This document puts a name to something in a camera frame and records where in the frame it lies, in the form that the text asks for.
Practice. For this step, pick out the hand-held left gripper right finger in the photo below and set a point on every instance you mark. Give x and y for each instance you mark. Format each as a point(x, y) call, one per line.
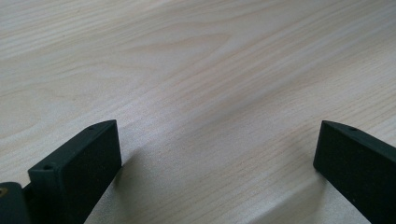
point(364, 168)

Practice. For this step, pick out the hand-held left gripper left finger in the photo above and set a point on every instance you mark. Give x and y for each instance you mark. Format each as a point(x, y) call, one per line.
point(77, 168)

